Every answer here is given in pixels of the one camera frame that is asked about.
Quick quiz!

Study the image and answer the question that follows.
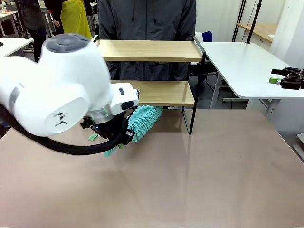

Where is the light wood table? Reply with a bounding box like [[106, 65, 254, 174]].
[[236, 22, 279, 44]]

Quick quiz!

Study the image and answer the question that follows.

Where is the grey metal frame rail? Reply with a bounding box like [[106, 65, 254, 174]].
[[292, 133, 304, 164]]

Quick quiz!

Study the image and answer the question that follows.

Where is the two-tier wood metal shelf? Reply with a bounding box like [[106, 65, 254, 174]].
[[91, 35, 207, 135]]

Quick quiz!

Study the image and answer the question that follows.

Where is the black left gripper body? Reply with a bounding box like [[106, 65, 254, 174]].
[[90, 111, 130, 146]]

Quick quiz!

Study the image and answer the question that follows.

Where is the black tripod stand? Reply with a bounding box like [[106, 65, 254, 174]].
[[231, 0, 247, 43]]

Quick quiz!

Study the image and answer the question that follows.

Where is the person in grey jacket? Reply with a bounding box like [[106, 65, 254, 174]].
[[97, 0, 198, 83]]

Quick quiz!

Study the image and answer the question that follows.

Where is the black pole stand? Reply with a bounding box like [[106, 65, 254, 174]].
[[246, 0, 263, 44]]

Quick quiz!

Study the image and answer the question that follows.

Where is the person in yellow apron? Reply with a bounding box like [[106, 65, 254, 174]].
[[44, 0, 98, 41]]

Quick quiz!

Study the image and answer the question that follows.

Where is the grey background workbench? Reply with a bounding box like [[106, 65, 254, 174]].
[[0, 9, 21, 38]]

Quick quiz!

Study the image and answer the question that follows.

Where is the blue chair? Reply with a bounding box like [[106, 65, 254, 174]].
[[201, 31, 214, 43]]

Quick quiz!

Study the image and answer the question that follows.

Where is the person in dark clothes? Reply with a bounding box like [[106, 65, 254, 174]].
[[16, 0, 52, 62]]

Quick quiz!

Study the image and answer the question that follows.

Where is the large white table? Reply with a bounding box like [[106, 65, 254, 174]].
[[197, 41, 304, 117]]

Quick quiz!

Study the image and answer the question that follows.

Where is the teal chenille duster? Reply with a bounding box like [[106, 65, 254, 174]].
[[104, 104, 164, 158]]

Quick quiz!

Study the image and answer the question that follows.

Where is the black chair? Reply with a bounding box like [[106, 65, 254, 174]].
[[190, 60, 218, 83]]

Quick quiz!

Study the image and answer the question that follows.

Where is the black left cable sleeve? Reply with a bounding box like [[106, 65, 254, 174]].
[[0, 104, 130, 156]]

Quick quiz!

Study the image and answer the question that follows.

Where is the small white table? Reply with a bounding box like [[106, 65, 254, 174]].
[[0, 37, 34, 57]]

